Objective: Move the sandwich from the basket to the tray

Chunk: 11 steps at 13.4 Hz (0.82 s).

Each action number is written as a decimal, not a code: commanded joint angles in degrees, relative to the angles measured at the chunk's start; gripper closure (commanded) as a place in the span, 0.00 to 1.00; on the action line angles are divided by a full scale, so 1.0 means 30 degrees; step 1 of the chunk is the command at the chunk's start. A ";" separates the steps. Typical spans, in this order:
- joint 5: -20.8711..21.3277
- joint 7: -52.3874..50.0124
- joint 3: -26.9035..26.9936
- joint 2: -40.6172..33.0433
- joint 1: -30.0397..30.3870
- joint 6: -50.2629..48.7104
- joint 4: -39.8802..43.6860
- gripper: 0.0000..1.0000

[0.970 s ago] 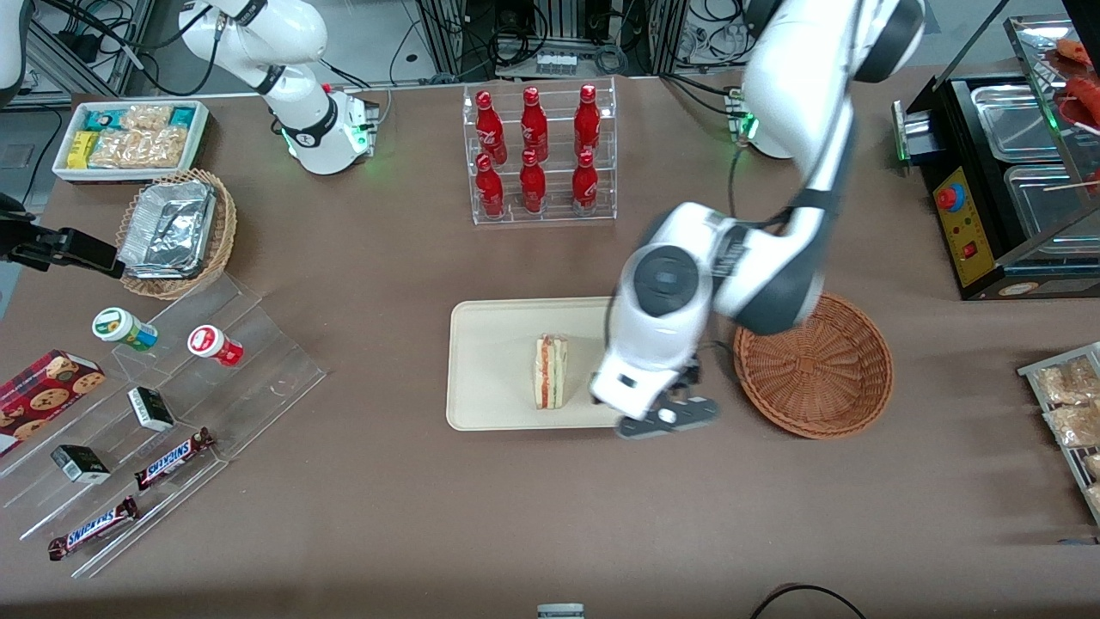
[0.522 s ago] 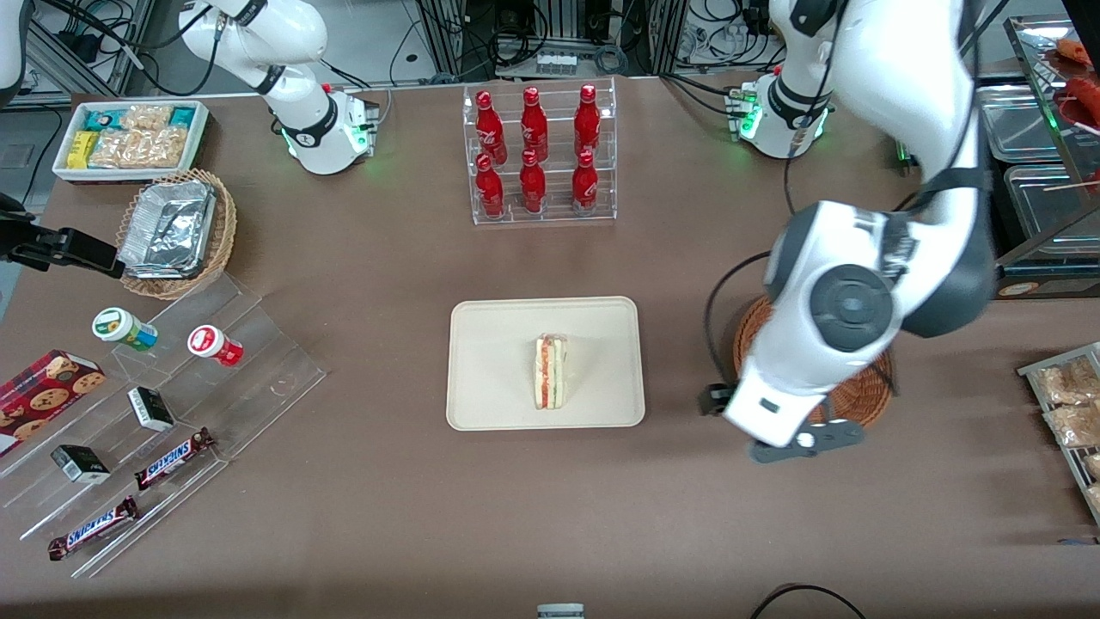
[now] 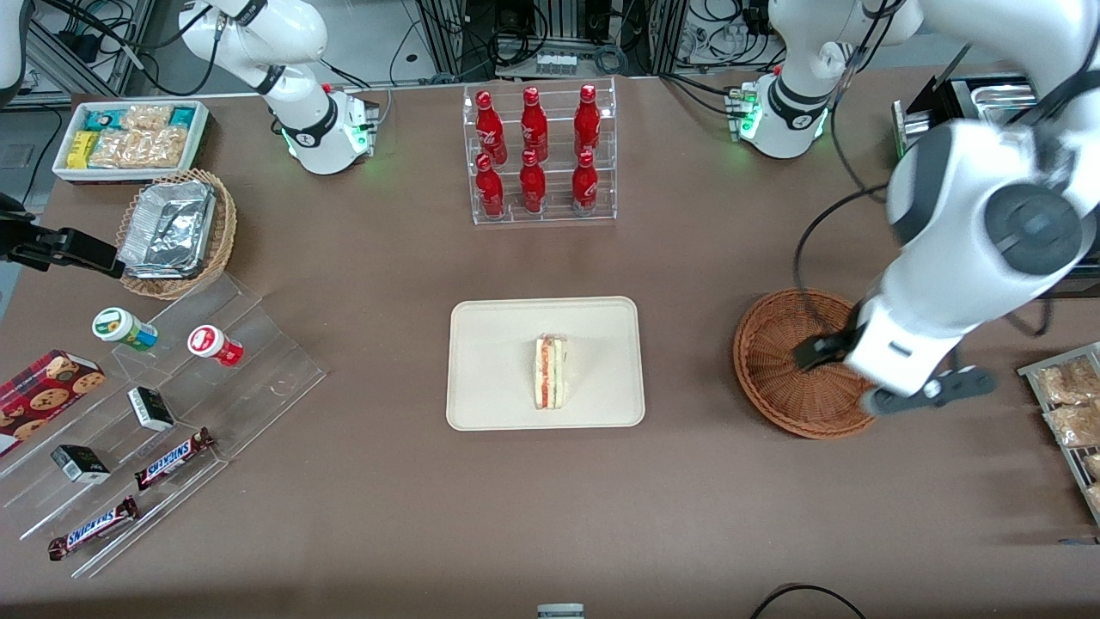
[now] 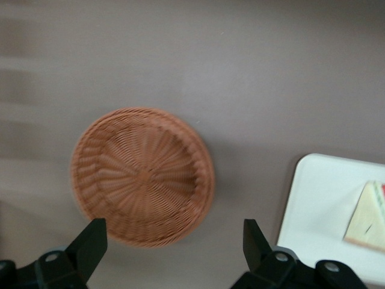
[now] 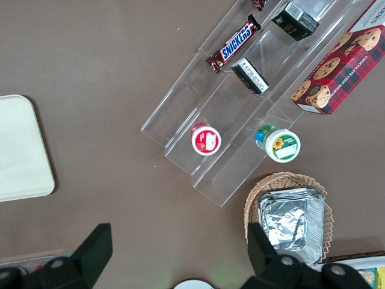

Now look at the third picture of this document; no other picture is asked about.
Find Snickers chocolate bar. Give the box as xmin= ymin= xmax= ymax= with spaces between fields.
xmin=133 ymin=426 xmax=217 ymax=492
xmin=46 ymin=495 xmax=141 ymax=562

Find clear rice cracker bag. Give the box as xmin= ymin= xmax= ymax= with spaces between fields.
xmin=88 ymin=126 xmax=188 ymax=170
xmin=120 ymin=104 xmax=174 ymax=132

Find red chocolate cookie box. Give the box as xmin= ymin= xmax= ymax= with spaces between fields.
xmin=0 ymin=348 xmax=107 ymax=459

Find stacked aluminium foil containers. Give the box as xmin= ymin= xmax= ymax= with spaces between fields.
xmin=117 ymin=180 xmax=218 ymax=279

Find green lid snack cup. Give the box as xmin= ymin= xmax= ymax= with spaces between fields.
xmin=92 ymin=307 xmax=160 ymax=353

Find yellow snack pack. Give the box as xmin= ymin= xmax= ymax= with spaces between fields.
xmin=66 ymin=131 xmax=101 ymax=171

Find cream plastic tray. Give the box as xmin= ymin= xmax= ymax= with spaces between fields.
xmin=446 ymin=297 xmax=646 ymax=431

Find tan oval wicker basket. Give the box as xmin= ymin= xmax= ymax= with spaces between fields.
xmin=115 ymin=168 xmax=239 ymax=301

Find red cola bottle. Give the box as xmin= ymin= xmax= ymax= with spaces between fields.
xmin=519 ymin=150 xmax=548 ymax=215
xmin=571 ymin=150 xmax=600 ymax=215
xmin=475 ymin=90 xmax=509 ymax=164
xmin=475 ymin=153 xmax=507 ymax=218
xmin=573 ymin=83 xmax=602 ymax=160
xmin=520 ymin=86 xmax=550 ymax=162

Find red lid snack cup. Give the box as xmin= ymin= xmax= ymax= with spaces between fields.
xmin=186 ymin=324 xmax=245 ymax=369

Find brown round wicker basket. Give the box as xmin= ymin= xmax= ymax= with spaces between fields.
xmin=733 ymin=288 xmax=888 ymax=440

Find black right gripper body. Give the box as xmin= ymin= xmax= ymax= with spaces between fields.
xmin=0 ymin=193 xmax=42 ymax=269

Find black floor cable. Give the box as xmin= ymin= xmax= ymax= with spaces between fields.
xmin=749 ymin=584 xmax=870 ymax=619

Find small black carton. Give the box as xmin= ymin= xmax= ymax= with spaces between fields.
xmin=126 ymin=386 xmax=176 ymax=433
xmin=50 ymin=444 xmax=113 ymax=486

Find black hot food showcase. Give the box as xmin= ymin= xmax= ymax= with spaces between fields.
xmin=892 ymin=72 xmax=1100 ymax=298

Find triangular sandwich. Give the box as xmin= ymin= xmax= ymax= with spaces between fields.
xmin=534 ymin=334 xmax=571 ymax=411

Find clear acrylic bottle rack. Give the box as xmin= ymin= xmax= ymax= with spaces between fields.
xmin=462 ymin=77 xmax=618 ymax=227

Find white plastic snack bin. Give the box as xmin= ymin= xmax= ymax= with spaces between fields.
xmin=52 ymin=100 xmax=211 ymax=184

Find steel food pan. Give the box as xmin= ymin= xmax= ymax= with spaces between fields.
xmin=969 ymin=77 xmax=1046 ymax=123

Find clear acrylic step display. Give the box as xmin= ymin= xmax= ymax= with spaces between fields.
xmin=0 ymin=270 xmax=330 ymax=579

